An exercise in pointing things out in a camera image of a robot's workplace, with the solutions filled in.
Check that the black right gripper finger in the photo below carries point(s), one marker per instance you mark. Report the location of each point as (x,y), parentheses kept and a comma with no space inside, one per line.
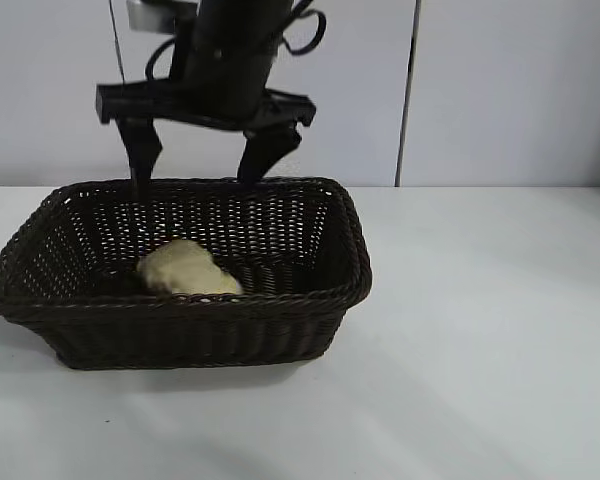
(265,155)
(140,150)

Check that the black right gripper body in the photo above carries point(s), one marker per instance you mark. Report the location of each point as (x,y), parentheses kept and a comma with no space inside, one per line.
(220,90)

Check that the long striped bread loaf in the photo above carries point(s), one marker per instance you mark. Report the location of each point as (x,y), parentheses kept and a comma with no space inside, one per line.
(190,272)

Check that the dark brown wicker basket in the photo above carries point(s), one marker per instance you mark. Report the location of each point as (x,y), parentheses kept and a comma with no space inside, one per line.
(180,325)

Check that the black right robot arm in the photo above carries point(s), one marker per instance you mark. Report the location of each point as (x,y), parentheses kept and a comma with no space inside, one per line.
(240,25)

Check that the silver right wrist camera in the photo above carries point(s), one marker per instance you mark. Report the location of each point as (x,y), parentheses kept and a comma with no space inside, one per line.
(145,15)

